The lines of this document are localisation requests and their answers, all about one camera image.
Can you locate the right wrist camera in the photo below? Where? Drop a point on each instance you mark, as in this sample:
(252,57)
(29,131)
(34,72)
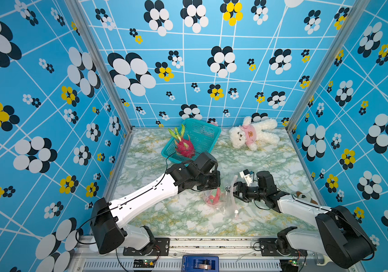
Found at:
(248,176)

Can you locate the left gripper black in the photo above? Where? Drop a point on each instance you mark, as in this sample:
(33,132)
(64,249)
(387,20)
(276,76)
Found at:
(217,182)

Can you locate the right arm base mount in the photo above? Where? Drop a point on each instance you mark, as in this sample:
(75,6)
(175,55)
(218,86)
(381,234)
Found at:
(269,248)

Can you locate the small brown object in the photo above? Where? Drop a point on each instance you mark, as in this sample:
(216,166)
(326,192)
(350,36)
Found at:
(301,197)

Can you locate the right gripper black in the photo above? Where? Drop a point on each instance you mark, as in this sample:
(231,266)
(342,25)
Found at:
(240,186)

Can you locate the white teddy bear pink shirt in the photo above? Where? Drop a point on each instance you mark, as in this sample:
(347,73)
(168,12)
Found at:
(250,133)

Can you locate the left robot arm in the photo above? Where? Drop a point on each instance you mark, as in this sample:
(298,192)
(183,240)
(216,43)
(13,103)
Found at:
(110,219)

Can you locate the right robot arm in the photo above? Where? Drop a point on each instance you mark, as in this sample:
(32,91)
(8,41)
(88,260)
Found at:
(338,234)

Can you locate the blue tape dispenser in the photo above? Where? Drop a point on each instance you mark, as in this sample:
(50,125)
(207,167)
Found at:
(191,263)

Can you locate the clear zip-top bag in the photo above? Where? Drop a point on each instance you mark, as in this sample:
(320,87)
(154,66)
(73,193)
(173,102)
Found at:
(223,201)

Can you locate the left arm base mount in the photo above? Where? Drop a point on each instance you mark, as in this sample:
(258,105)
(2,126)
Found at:
(160,248)

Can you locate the teal plastic basket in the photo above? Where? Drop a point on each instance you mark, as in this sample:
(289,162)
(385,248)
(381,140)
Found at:
(202,135)

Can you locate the pink dragon fruit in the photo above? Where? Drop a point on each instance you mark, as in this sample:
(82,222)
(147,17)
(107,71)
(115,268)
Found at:
(183,147)

